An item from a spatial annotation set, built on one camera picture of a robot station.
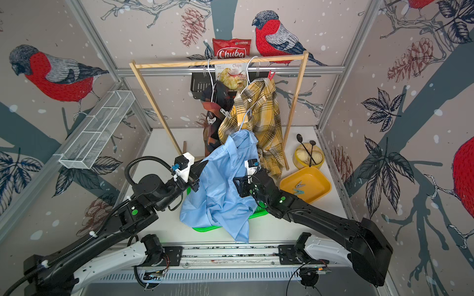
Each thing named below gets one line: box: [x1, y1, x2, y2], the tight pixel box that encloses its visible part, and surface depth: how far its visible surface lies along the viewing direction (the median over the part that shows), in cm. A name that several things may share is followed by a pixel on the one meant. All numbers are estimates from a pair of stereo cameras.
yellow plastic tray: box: [278, 165, 333, 204], surface depth 95 cm
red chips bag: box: [212, 38, 252, 60], surface depth 86 cm
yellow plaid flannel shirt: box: [217, 77, 286, 180], surface depth 79 cm
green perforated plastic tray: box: [186, 186, 269, 233], surface depth 74 cm
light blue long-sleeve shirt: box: [179, 129, 259, 243], surface depth 76 cm
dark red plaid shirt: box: [201, 80, 238, 158], surface depth 66 cm
